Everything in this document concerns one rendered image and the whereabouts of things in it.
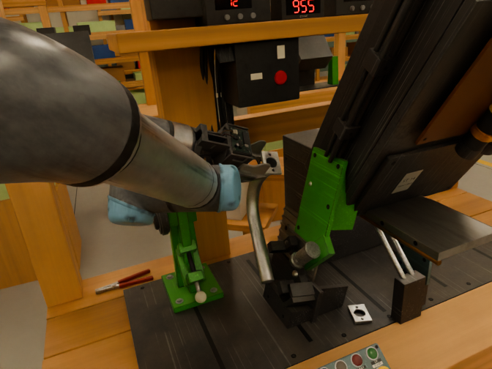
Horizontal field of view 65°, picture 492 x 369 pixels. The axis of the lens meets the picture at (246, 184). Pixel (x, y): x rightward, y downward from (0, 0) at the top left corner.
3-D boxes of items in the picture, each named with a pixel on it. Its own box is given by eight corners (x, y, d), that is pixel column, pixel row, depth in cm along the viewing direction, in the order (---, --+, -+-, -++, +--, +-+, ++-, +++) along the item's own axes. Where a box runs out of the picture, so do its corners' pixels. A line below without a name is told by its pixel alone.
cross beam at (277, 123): (430, 110, 144) (433, 86, 141) (56, 184, 101) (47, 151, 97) (420, 108, 149) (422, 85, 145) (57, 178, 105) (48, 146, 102)
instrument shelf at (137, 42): (449, 22, 107) (451, 6, 106) (119, 54, 77) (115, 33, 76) (386, 25, 129) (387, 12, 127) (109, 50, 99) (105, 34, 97)
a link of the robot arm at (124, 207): (161, 220, 58) (165, 151, 60) (95, 222, 60) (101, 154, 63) (180, 226, 66) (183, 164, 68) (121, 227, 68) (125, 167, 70)
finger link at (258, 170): (287, 175, 80) (250, 163, 75) (269, 187, 84) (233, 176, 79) (285, 162, 81) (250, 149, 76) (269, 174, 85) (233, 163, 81)
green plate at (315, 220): (350, 252, 86) (375, 163, 80) (320, 254, 83) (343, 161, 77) (321, 230, 96) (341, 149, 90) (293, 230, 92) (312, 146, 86)
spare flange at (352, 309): (372, 323, 86) (372, 320, 86) (354, 324, 86) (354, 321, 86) (364, 306, 91) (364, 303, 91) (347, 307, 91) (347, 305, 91)
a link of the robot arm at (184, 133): (158, 168, 71) (156, 131, 74) (181, 171, 73) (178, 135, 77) (175, 148, 65) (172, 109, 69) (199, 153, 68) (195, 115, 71)
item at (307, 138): (401, 239, 117) (412, 130, 104) (315, 267, 107) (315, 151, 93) (362, 214, 132) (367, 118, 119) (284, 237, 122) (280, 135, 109)
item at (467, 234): (497, 244, 76) (500, 230, 75) (436, 266, 71) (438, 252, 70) (367, 180, 110) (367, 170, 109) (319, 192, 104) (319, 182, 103)
